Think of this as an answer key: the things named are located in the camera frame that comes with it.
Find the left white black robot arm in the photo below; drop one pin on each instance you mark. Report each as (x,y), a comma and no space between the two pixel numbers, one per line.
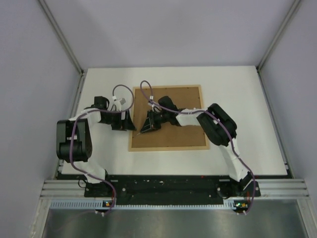
(74,141)

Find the left aluminium corner post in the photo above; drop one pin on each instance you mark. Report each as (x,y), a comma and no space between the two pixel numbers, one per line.
(60,36)

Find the aluminium corner post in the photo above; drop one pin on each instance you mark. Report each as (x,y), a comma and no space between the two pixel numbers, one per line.
(295,6)
(60,36)

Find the grey slotted cable duct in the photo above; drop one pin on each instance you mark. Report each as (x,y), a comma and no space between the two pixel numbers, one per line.
(103,205)

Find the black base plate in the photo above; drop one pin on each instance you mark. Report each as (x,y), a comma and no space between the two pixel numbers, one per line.
(171,190)

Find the right aluminium corner post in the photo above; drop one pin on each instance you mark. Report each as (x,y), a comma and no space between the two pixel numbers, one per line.
(295,6)

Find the aluminium front rail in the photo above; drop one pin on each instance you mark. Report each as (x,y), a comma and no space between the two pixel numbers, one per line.
(269,188)

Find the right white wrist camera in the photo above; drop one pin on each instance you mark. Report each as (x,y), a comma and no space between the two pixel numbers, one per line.
(154,107)

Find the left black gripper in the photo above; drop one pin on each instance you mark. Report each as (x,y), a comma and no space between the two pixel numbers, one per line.
(128,124)

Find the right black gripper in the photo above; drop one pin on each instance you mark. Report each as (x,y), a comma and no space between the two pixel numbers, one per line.
(150,123)

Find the light wooden picture frame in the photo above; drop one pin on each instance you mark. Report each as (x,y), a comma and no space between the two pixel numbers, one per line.
(169,137)

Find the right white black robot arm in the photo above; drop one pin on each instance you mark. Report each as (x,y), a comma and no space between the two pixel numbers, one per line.
(219,128)

